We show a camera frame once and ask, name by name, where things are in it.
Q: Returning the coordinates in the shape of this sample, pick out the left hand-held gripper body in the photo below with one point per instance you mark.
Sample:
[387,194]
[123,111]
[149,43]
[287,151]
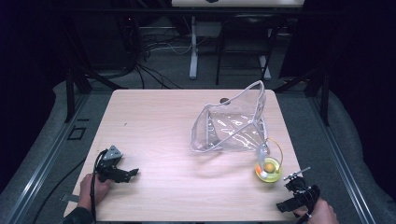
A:
[109,161]

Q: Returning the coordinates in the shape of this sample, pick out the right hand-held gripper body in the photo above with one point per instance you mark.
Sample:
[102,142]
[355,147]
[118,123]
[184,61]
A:
[301,189]

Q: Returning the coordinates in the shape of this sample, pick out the person's right hand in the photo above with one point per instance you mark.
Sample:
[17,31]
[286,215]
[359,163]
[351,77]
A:
[320,213]

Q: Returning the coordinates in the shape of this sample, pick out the person's left hand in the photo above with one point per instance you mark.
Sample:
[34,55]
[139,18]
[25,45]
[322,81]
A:
[92,190]

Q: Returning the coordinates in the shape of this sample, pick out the grey tape strip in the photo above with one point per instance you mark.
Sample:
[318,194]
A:
[70,197]

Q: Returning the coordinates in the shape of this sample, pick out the clear plastic zipper bag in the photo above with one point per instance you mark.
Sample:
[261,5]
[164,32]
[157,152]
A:
[232,124]

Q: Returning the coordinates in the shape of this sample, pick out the dark round disc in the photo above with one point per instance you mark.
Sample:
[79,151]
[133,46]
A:
[224,100]

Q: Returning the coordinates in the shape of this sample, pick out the white desk leg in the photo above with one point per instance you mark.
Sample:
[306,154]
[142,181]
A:
[265,67]
[193,49]

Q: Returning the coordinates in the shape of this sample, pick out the black chair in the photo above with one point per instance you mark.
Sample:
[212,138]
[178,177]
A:
[246,34]

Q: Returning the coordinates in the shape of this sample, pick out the aluminium floor rail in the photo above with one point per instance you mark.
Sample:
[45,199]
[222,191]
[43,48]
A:
[342,161]
[43,161]

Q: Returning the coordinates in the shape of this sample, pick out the black metal frame post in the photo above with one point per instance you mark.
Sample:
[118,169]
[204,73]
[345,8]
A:
[69,96]

